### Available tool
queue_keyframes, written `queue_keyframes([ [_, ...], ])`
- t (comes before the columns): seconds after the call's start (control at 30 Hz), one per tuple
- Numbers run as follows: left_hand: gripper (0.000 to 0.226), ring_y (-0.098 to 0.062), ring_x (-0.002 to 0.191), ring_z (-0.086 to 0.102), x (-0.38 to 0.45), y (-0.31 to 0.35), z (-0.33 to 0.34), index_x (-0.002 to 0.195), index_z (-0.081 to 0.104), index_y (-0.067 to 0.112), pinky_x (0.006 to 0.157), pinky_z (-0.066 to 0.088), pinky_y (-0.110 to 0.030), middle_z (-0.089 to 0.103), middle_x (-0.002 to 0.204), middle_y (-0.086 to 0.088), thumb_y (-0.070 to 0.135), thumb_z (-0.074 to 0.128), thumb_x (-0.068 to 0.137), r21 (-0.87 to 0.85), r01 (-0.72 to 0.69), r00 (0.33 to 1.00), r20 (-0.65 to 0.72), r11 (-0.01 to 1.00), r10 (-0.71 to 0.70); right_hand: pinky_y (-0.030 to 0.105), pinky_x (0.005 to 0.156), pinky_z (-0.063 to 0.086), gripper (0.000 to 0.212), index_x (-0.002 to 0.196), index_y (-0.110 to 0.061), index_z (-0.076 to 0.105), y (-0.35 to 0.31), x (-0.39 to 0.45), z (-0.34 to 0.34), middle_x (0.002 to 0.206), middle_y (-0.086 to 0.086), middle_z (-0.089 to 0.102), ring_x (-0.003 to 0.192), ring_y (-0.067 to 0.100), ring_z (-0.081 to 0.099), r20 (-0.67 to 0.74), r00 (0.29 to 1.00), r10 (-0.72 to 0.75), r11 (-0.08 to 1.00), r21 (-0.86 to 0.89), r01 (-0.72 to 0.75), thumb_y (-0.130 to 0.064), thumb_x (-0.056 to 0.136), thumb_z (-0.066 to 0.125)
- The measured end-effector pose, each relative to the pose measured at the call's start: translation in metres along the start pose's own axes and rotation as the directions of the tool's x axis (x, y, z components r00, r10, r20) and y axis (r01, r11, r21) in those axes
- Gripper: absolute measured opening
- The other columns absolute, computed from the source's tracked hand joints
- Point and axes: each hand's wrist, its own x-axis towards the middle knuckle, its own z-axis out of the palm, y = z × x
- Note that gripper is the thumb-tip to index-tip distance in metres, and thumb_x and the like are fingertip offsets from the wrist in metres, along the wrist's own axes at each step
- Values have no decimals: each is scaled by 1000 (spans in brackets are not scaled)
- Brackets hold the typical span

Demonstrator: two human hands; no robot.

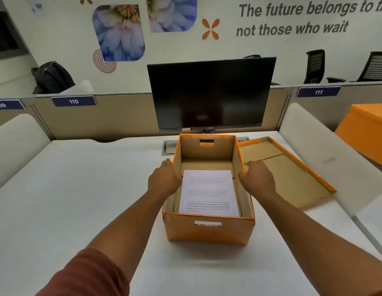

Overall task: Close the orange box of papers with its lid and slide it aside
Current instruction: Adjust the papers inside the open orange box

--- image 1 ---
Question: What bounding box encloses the person's left hand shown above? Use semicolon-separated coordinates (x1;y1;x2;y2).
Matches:
147;158;183;199

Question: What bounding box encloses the person's right hand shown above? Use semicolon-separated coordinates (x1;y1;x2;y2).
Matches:
238;160;277;199

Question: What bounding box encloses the orange cardboard lid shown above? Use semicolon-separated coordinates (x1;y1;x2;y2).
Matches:
238;136;337;209

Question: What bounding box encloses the orange cardboard box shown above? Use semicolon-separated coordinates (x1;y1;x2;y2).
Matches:
162;134;256;246

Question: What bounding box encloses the person's right forearm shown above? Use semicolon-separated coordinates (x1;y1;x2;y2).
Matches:
256;189;382;296

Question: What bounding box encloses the person's left forearm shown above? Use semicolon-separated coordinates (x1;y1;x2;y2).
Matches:
86;189;172;282

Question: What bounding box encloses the white printed paper sheet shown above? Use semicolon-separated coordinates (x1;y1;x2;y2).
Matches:
178;170;240;217

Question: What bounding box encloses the white side divider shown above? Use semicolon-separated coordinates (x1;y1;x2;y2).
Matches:
279;103;382;217
60;80;95;95
0;113;51;194

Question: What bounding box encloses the beige desk partition panel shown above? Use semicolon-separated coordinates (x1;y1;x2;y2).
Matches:
279;81;382;132
33;87;292;142
0;97;53;141

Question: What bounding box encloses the black computer monitor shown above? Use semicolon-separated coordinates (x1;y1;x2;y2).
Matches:
147;57;277;134

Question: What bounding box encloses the blue number label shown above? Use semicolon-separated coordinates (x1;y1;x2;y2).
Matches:
296;86;342;98
51;95;98;107
0;99;26;111

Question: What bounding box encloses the black backpack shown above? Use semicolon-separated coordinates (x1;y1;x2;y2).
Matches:
31;61;76;95

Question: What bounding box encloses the dark glass window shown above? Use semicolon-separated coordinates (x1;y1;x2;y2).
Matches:
0;10;30;60

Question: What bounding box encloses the red spiral wall decal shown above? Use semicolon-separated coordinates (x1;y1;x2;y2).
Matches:
93;49;116;74

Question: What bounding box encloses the blue flower wall picture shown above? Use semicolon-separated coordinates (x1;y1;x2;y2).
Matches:
92;4;146;62
145;0;198;33

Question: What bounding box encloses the orange petal wall decal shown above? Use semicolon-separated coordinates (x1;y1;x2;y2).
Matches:
202;18;220;40

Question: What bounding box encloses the white wall notice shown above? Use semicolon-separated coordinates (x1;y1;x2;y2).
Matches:
26;0;47;15

